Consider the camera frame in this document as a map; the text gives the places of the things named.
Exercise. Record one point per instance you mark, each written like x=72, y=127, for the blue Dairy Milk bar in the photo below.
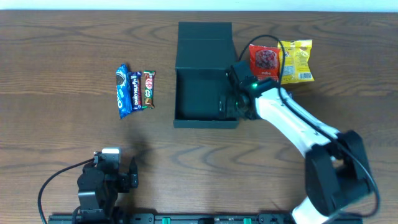
x=135, y=80

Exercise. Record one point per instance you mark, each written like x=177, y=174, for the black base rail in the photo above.
x=148, y=218

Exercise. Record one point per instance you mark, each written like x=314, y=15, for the dark green box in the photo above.
x=205, y=50

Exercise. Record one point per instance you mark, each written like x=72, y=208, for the blue Oreo cookie pack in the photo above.
x=123, y=91

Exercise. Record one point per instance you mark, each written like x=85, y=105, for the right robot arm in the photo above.
x=337, y=172

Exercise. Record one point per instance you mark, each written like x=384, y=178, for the red Hacks candy bag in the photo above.
x=264, y=62

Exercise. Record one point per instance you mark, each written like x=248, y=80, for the yellow snack bag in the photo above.
x=296, y=68

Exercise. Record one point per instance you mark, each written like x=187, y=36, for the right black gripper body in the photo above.
x=224, y=106

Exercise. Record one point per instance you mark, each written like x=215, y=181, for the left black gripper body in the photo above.
x=125, y=181

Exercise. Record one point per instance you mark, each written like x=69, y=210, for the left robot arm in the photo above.
x=100, y=184

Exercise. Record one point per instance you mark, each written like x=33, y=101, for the KitKat Milo chunky bar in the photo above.
x=149, y=89

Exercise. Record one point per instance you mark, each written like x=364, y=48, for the blue Eclipse mint tin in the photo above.
x=290, y=94

